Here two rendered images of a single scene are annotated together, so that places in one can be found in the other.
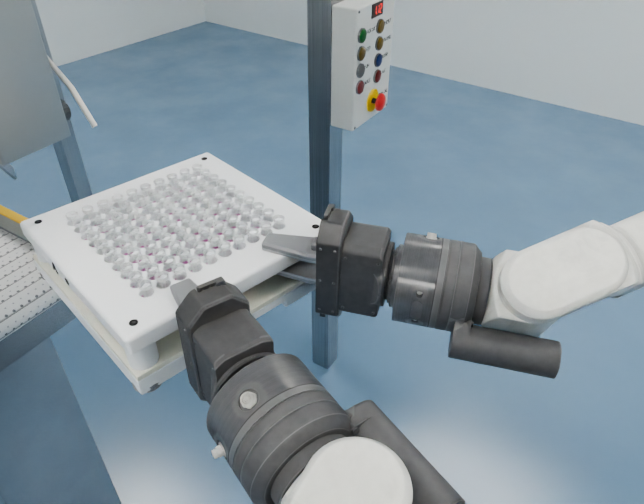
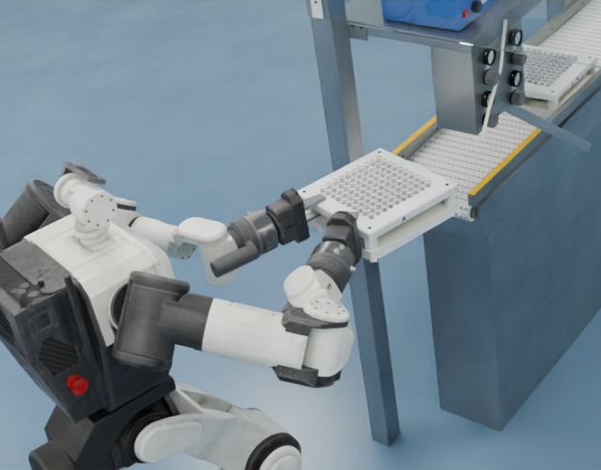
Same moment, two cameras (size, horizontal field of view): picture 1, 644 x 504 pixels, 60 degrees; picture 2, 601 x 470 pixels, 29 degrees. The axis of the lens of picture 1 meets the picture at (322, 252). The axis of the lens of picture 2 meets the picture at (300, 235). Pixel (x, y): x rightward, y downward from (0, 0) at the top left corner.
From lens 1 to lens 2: 2.26 m
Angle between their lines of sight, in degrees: 78
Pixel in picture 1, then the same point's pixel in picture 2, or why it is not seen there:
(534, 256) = (304, 269)
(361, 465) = (215, 229)
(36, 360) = (475, 253)
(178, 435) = (582, 452)
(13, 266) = (468, 185)
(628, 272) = (293, 297)
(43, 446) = (461, 310)
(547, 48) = not seen: outside the picture
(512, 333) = not seen: hidden behind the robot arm
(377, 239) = (332, 233)
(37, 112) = (460, 113)
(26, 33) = (465, 76)
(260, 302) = not seen: hidden behind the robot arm
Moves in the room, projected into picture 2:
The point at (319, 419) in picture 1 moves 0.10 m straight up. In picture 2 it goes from (238, 227) to (229, 185)
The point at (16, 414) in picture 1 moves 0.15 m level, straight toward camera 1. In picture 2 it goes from (454, 271) to (411, 297)
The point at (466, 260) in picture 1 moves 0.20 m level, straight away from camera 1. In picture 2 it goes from (315, 259) to (415, 272)
